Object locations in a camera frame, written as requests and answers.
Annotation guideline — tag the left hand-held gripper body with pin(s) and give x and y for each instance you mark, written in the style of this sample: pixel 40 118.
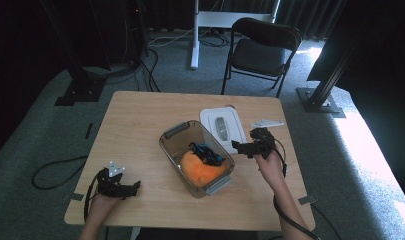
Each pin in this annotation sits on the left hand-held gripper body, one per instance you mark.
pixel 108 185

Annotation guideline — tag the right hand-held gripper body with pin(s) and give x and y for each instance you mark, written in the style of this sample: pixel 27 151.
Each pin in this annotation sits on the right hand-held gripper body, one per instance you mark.
pixel 263 141

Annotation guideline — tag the blue toy car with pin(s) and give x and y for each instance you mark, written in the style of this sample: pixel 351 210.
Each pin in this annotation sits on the blue toy car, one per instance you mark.
pixel 206 154

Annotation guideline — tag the orange plush toy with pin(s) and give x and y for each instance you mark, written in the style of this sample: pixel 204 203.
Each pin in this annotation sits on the orange plush toy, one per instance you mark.
pixel 200 171

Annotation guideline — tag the clear plastic storage box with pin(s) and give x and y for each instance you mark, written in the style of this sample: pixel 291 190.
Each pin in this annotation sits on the clear plastic storage box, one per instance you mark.
pixel 175 143

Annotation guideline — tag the person's left hand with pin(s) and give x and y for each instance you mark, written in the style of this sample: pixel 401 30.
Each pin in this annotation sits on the person's left hand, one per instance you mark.
pixel 101 208

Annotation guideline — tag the person's right hand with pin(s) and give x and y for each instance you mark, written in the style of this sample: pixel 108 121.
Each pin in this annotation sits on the person's right hand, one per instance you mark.
pixel 271 170

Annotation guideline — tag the grey tape piece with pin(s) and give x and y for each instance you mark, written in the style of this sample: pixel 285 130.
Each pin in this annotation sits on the grey tape piece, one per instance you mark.
pixel 307 200
pixel 76 196

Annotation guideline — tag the white table leg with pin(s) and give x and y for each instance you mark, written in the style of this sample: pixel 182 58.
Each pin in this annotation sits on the white table leg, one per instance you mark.
pixel 134 234

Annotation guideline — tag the black tape strip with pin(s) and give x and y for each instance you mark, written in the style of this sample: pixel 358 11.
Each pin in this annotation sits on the black tape strip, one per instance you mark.
pixel 88 130

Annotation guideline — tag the black metal stand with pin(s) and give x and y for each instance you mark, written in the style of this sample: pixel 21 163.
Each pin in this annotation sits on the black metal stand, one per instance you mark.
pixel 318 101
pixel 80 91

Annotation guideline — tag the person's dark clothing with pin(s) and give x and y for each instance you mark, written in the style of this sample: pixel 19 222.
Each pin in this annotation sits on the person's dark clothing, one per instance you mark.
pixel 196 235

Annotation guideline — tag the black folding chair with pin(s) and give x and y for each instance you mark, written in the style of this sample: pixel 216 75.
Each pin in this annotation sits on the black folding chair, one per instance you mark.
pixel 256 56

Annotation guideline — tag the dark curtain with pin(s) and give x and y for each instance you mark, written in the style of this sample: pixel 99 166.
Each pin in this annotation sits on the dark curtain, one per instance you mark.
pixel 306 16

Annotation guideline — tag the black cloth screen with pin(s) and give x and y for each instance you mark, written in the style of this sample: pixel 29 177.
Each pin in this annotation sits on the black cloth screen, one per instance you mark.
pixel 383 66

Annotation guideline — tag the dark equipment rack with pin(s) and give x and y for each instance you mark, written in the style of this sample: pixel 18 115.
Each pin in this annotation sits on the dark equipment rack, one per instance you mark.
pixel 118 33

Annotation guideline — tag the white desk frame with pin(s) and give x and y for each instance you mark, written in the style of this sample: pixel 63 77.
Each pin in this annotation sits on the white desk frame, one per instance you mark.
pixel 195 50

